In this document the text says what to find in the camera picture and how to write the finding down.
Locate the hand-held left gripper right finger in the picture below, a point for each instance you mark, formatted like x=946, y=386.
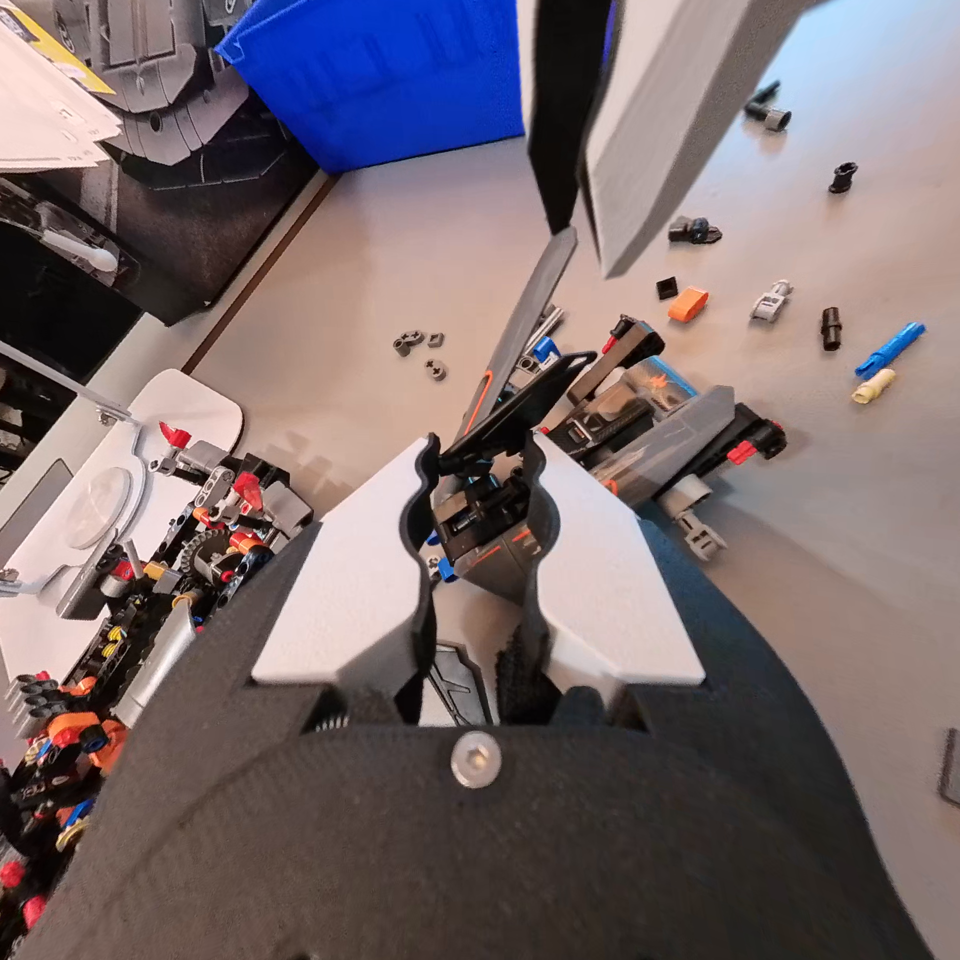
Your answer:
x=615, y=600

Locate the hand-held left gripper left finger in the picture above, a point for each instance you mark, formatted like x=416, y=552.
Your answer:
x=345, y=600

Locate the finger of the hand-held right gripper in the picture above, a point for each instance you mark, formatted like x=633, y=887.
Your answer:
x=675, y=97
x=525, y=67

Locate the lego car chassis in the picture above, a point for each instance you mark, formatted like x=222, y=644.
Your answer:
x=225, y=540

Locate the small black lego panel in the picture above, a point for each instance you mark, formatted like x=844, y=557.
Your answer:
x=525, y=405
x=454, y=682

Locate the grey lego assembly orange stripe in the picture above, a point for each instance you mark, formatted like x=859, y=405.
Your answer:
x=675, y=442

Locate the light grey lego connector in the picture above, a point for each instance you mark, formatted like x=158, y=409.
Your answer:
x=694, y=495

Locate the scattered small lego pieces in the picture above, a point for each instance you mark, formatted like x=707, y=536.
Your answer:
x=688, y=306

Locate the dark lego box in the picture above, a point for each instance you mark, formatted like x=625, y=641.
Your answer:
x=187, y=150

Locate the black lego tile red stripe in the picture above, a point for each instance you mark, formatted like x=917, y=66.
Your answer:
x=951, y=772

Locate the blue plastic bin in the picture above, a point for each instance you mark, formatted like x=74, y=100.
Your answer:
x=375, y=75

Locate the white stand base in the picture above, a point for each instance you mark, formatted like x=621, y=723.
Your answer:
x=202, y=405

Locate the thin white stand rod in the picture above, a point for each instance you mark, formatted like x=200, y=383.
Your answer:
x=45, y=371

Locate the instruction booklet stack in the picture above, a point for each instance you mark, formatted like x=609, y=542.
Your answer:
x=45, y=127

